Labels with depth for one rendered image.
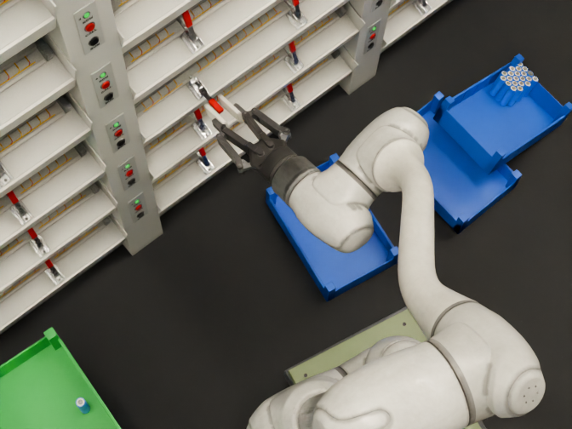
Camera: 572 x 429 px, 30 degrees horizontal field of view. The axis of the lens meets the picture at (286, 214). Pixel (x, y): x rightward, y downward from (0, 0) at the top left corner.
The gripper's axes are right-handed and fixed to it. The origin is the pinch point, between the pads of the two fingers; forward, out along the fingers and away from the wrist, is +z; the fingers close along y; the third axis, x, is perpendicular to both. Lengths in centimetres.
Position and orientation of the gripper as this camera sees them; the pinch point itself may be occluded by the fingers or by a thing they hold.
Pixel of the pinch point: (223, 113)
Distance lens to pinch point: 215.7
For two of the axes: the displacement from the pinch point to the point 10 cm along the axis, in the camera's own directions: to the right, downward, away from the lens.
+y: 7.7, -5.9, 2.6
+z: -6.3, -6.1, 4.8
